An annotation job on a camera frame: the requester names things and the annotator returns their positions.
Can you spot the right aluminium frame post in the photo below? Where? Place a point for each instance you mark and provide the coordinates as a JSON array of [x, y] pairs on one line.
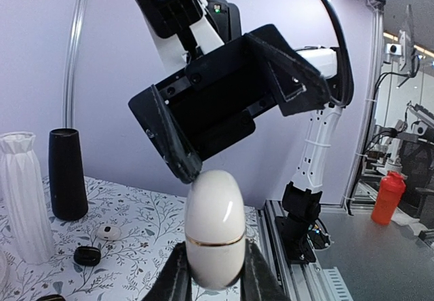
[[72, 54]]

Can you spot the black glossy earbud case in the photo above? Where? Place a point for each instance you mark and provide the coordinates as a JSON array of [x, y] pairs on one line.
[[52, 297]]

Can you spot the floral patterned table mat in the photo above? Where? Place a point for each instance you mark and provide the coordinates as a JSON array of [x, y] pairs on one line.
[[151, 224]]

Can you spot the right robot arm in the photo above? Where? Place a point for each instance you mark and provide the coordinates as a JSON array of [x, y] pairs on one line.
[[301, 199]]

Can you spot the small beige earbud case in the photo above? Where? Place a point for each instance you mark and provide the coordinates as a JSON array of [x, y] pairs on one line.
[[108, 232]]

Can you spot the black cylindrical cup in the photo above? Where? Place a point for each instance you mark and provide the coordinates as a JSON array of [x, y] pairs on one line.
[[67, 184]]

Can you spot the small black earbud case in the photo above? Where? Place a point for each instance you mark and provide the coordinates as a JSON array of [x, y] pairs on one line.
[[87, 256]]

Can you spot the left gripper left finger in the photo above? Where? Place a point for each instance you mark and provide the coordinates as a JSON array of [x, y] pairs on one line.
[[174, 280]]

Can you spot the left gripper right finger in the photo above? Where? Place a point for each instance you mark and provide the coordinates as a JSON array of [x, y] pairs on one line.
[[257, 280]]

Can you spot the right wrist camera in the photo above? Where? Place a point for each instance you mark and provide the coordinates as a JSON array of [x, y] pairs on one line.
[[181, 31]]

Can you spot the beige earbud charging case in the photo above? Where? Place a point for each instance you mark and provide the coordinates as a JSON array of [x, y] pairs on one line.
[[214, 229]]

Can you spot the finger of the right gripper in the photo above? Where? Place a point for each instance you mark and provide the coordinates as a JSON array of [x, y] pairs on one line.
[[161, 127], [296, 85]]

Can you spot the spiral patterned plate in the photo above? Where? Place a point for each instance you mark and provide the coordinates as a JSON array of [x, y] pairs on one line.
[[4, 270]]

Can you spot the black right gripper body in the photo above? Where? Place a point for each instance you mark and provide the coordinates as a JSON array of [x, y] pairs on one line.
[[216, 97]]

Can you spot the red shaker bottle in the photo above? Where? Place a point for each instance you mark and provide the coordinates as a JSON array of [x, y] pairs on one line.
[[392, 188]]

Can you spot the white ribbed vase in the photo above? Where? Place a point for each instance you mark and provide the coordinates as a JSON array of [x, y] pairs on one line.
[[23, 193]]

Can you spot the front aluminium rail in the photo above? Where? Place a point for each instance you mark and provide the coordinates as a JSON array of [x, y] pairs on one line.
[[298, 271]]

